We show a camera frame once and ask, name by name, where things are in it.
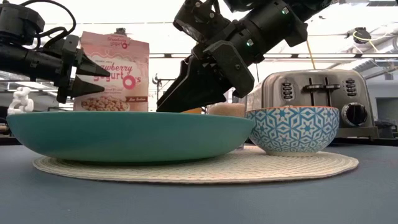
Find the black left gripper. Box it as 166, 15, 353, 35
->
46, 34, 111, 104

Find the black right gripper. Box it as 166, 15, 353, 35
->
156, 20, 265, 112

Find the pink strawberry yogurt cereal box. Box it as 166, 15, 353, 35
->
73, 30, 150, 112

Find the blue patterned bowl orange inside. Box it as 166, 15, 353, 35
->
245, 105, 340, 157

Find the clear drinking glass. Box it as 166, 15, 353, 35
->
206, 90, 249, 119

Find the black metal stand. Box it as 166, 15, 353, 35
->
152, 74, 175, 106

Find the green round plate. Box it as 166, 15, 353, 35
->
6, 111, 255, 162

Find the silver four-slot toaster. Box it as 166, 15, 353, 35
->
245, 68, 380, 140

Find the white figurine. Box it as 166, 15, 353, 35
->
6, 86, 34, 115

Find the cream round woven placemat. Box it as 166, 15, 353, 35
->
32, 145, 359, 184

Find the black computer box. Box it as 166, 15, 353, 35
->
374, 120, 398, 139

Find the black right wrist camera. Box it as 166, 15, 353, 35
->
173, 0, 231, 44

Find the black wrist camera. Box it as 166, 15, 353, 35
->
173, 0, 231, 44
0, 2, 46, 40

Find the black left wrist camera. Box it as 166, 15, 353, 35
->
0, 2, 46, 40

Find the yellow power cable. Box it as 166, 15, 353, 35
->
306, 40, 317, 70

